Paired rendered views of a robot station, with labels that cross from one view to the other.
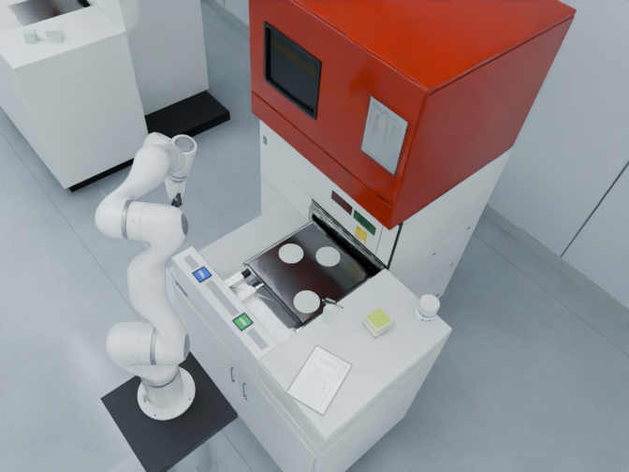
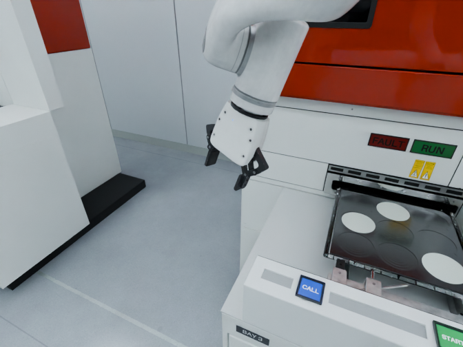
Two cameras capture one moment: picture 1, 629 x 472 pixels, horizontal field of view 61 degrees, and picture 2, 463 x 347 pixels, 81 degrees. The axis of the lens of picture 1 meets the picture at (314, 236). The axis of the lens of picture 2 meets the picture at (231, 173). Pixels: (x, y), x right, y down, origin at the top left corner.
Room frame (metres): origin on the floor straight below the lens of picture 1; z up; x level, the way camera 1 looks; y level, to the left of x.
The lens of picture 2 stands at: (0.82, 0.70, 1.49)
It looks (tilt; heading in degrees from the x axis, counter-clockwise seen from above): 31 degrees down; 340
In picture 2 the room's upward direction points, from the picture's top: straight up
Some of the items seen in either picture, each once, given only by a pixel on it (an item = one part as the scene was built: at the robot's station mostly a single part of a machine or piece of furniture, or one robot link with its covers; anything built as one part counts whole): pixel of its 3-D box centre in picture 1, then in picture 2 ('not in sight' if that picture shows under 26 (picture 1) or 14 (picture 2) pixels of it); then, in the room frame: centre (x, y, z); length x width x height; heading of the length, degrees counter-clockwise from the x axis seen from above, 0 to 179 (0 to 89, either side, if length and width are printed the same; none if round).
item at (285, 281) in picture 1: (308, 270); (394, 231); (1.24, 0.01, 0.90); 0.34 x 0.34 x 0.01; 46
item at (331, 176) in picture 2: (343, 243); (386, 195); (1.40, -0.13, 0.89); 0.44 x 0.02 x 0.10; 46
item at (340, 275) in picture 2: (233, 281); (337, 284); (1.15, 0.30, 0.89); 0.08 x 0.03 x 0.03; 136
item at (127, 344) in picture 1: (142, 351); not in sight; (0.69, 0.47, 1.17); 0.19 x 0.12 x 0.24; 93
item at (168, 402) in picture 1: (163, 381); not in sight; (0.69, 0.44, 0.95); 0.19 x 0.19 x 0.18
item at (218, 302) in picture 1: (223, 308); (368, 333); (1.03, 0.31, 0.89); 0.55 x 0.09 x 0.14; 46
